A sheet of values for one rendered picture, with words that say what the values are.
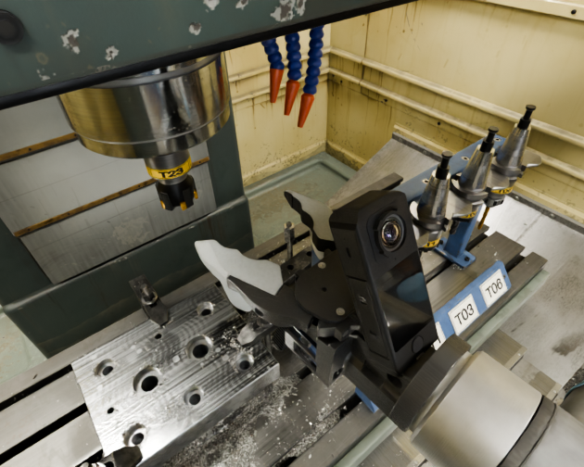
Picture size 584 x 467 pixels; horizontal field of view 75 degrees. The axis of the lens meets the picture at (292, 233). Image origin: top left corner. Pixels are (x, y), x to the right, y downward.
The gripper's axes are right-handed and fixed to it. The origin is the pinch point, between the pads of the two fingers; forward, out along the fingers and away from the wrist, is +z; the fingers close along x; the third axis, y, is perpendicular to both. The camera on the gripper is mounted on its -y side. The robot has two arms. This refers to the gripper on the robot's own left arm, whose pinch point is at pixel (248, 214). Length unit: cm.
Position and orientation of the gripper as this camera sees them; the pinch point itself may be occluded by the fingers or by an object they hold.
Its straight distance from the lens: 34.1
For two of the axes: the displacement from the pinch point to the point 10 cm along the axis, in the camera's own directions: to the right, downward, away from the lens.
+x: 7.4, -4.8, 4.8
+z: -6.7, -5.2, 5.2
